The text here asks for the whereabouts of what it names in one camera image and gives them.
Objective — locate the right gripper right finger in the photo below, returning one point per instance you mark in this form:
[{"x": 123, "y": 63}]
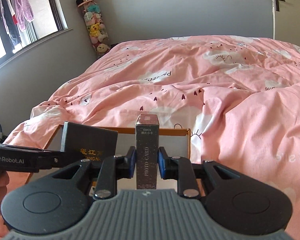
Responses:
[{"x": 179, "y": 169}]

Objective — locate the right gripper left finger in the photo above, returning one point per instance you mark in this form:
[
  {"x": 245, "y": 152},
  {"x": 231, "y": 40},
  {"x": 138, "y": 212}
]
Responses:
[{"x": 113, "y": 169}]

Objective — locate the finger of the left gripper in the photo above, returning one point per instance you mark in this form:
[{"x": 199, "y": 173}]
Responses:
[{"x": 63, "y": 159}]

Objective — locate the black booklet gold lettering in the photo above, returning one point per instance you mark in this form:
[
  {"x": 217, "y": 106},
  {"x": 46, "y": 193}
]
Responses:
[{"x": 93, "y": 143}]

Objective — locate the dark photo card box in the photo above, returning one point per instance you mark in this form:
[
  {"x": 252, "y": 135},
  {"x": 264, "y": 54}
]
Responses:
[{"x": 147, "y": 145}]

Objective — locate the orange cardboard storage box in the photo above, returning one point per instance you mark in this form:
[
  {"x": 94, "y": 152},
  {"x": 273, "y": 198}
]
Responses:
[{"x": 175, "y": 141}]

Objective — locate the pink patterned duvet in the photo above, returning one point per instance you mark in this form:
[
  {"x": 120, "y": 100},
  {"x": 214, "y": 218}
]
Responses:
[{"x": 239, "y": 96}]

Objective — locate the tube of plush toys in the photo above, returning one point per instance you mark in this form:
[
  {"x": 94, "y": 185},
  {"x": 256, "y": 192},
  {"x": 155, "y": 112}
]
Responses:
[{"x": 96, "y": 29}]

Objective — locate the window with hanging clothes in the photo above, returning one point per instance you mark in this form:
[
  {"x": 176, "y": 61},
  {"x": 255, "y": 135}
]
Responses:
[{"x": 26, "y": 23}]

